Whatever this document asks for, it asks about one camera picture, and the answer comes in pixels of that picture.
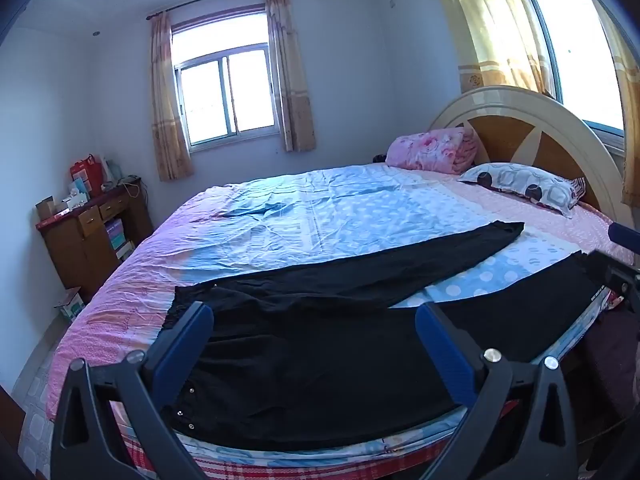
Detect brown cardboard box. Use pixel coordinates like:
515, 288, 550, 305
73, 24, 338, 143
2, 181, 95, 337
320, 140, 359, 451
35, 196, 69, 221

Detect white paper bag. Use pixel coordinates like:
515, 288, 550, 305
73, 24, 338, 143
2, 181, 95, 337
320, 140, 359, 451
100, 155, 124, 187

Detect dark cloth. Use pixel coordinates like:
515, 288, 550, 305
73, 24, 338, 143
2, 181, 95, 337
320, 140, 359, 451
562, 305, 640, 463

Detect pink and blue bed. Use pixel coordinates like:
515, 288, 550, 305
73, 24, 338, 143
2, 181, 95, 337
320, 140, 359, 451
45, 162, 616, 461

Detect large window behind headboard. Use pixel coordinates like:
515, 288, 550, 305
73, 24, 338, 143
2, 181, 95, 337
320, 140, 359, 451
516, 0, 627, 152

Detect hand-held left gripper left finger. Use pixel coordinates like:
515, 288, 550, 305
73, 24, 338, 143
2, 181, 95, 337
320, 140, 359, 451
50, 301, 216, 480

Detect stack of pastel boxes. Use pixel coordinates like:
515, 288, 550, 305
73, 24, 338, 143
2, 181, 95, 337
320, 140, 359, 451
104, 217, 136, 261

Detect grey patterned pillow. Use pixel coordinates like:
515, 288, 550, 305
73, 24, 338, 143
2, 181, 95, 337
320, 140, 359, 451
457, 162, 587, 219

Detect red gift bag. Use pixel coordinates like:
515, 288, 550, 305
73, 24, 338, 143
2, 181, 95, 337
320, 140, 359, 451
69, 154, 104, 197

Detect sliding window with grey frame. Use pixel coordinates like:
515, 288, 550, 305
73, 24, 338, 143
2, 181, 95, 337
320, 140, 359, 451
170, 5, 282, 153

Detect pink floral folded blanket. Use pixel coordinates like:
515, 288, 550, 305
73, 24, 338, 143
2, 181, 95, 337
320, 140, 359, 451
385, 127, 481, 176

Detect wooden desk with drawers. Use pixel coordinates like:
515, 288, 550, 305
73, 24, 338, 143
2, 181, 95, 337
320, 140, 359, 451
35, 176, 155, 302

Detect beige patterned curtain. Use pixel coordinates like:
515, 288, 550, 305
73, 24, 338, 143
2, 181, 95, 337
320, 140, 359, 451
265, 0, 317, 153
150, 12, 195, 182

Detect red plaid under sheet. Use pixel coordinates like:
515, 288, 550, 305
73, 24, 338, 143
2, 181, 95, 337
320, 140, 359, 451
117, 412, 456, 480

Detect yellow sheer curtain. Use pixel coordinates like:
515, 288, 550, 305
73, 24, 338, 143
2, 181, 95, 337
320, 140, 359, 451
584, 0, 640, 207
425, 0, 557, 97

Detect black pants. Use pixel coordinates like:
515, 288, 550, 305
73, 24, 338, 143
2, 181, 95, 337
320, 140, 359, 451
159, 220, 608, 453

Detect open printed cardboard box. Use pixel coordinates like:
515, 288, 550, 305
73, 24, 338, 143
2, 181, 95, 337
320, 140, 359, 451
53, 287, 85, 322

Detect cream and wood bed headboard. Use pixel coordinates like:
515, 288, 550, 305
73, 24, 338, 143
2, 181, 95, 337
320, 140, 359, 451
429, 86, 632, 266

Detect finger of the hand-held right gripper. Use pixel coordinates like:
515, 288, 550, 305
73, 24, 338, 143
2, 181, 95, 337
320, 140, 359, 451
587, 249, 640, 307

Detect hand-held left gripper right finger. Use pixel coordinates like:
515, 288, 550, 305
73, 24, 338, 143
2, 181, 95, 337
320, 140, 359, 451
415, 301, 581, 480

